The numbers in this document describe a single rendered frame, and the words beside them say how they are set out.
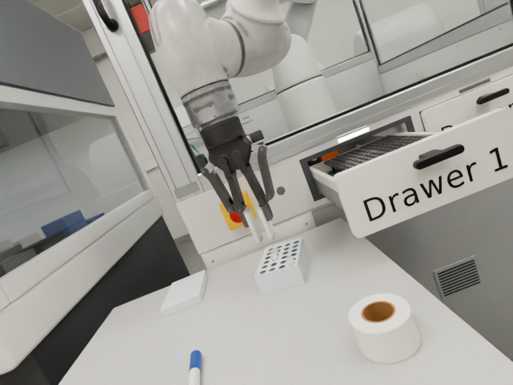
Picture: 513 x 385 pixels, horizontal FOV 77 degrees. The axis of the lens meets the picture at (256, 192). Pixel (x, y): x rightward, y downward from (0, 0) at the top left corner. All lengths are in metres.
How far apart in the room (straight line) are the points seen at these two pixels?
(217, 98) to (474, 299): 0.88
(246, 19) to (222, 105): 0.17
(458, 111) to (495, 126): 0.32
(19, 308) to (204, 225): 0.41
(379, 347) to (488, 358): 0.10
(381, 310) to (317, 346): 0.09
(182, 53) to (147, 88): 0.28
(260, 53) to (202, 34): 0.13
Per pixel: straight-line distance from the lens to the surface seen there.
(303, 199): 0.83
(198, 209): 0.82
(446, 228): 0.99
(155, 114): 0.82
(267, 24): 0.65
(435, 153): 0.54
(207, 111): 0.56
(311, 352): 0.46
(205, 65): 0.56
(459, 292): 1.08
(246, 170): 0.58
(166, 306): 0.73
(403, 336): 0.40
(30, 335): 0.85
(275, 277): 0.60
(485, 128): 0.62
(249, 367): 0.48
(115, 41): 0.87
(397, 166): 0.55
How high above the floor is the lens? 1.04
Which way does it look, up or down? 11 degrees down
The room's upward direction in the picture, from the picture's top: 22 degrees counter-clockwise
